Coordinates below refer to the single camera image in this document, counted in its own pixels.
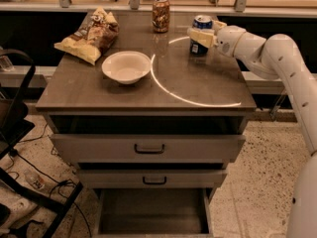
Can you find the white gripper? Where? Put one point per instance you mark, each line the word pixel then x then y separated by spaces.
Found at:
pixel 226 40

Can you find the blue pepsi can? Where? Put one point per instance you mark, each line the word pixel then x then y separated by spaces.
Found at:
pixel 201 35

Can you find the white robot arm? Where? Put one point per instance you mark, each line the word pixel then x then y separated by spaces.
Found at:
pixel 278 57

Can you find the brown patterned drink can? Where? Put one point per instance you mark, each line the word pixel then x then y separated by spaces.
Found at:
pixel 160 15

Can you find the grey drawer cabinet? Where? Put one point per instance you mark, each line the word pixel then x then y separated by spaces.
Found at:
pixel 179 83

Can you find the open bottom drawer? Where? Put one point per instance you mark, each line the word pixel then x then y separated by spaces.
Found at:
pixel 153 213

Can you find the white bowl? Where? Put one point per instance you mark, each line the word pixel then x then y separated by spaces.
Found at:
pixel 127 67

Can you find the yellow brown chip bag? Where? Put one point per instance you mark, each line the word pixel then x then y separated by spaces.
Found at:
pixel 93 38

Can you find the clear plastic water bottle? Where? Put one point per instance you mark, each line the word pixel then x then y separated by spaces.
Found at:
pixel 34 180

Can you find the metal support bracket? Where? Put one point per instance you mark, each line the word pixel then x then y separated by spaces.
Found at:
pixel 276 105

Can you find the top drawer with black handle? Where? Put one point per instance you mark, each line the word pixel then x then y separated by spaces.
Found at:
pixel 148 139

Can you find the drawer with black handle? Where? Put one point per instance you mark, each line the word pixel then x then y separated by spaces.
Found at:
pixel 148 139
pixel 153 176

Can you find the middle drawer with black handle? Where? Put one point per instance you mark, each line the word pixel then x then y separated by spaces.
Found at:
pixel 153 176

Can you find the black chair frame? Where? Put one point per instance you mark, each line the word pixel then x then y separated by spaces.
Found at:
pixel 14 128

